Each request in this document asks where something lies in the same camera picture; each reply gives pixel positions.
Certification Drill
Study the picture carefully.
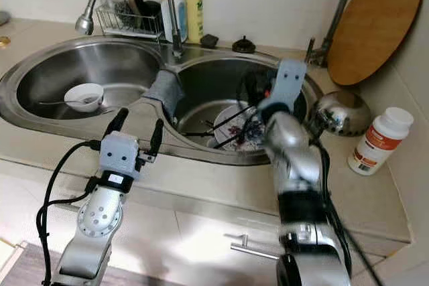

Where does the dark chopstick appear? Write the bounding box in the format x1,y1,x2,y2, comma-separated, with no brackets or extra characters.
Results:
213,122,259,151
204,106,249,136

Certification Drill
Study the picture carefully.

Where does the white patterned plate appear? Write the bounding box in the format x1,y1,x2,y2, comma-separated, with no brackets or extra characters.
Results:
211,103,270,152

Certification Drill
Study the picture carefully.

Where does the white bowl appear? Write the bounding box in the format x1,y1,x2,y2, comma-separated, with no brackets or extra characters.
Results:
64,83,105,113

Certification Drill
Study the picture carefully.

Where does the black sink strainer plug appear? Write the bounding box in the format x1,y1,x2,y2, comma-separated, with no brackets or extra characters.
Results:
231,35,257,55

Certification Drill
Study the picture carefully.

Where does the grey dishcloth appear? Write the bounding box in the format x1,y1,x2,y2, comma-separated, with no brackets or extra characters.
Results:
146,68,186,120

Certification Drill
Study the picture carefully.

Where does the stainless steel double sink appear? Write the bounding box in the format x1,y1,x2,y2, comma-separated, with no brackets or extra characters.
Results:
0,35,324,167

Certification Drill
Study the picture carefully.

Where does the metal spoon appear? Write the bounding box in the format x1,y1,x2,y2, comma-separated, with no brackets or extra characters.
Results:
38,98,101,108

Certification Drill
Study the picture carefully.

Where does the small black pad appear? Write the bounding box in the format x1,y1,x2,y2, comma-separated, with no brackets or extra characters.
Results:
199,33,221,50

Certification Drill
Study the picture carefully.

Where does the yellow detergent bottle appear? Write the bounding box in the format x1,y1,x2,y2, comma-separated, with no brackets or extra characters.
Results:
184,0,209,45

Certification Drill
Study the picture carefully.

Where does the white bottle with blue label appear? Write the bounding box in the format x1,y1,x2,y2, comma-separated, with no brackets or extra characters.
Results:
160,0,187,43

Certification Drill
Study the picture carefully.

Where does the steel wool scourer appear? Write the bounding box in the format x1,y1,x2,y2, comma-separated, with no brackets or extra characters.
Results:
113,1,133,27

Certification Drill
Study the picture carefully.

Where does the white base cabinet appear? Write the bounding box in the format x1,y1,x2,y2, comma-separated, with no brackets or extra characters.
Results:
0,157,411,286

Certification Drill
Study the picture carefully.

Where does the black scouring sponge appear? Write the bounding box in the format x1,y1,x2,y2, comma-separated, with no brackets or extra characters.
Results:
141,1,163,33

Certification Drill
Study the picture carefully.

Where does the slim silver tap pipe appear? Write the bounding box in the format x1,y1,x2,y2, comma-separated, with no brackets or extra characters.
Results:
305,0,358,68

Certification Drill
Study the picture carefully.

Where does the silver gooseneck spring faucet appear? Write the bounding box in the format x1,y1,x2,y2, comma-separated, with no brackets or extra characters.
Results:
75,0,186,58

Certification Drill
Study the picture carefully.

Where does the white bottle with orange label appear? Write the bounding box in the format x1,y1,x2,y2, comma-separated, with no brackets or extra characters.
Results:
347,106,415,177

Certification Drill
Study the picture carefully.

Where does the round wooden cutting board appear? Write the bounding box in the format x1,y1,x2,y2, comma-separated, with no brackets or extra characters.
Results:
327,0,425,86

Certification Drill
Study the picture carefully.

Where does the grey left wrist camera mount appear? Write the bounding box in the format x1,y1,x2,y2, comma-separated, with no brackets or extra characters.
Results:
99,132,143,177

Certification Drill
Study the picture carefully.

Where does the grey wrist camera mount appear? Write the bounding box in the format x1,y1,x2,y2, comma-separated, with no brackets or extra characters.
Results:
258,58,308,116
99,132,143,177

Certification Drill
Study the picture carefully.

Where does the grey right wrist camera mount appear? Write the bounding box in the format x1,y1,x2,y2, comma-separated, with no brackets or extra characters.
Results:
258,58,308,116

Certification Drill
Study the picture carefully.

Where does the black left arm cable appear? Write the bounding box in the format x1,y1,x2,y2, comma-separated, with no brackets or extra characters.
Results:
37,140,101,286

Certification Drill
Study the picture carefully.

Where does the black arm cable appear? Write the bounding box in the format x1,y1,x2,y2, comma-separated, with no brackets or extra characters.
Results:
311,133,387,281
37,140,101,286

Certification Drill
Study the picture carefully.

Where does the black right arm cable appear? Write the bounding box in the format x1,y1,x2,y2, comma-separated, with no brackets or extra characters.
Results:
311,133,387,281

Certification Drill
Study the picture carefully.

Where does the chrome wire sponge rack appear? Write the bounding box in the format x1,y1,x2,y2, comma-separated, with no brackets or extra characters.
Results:
96,6,166,40

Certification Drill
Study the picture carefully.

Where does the silver cabinet bar handle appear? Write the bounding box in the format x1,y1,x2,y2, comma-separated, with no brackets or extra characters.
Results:
223,233,284,262

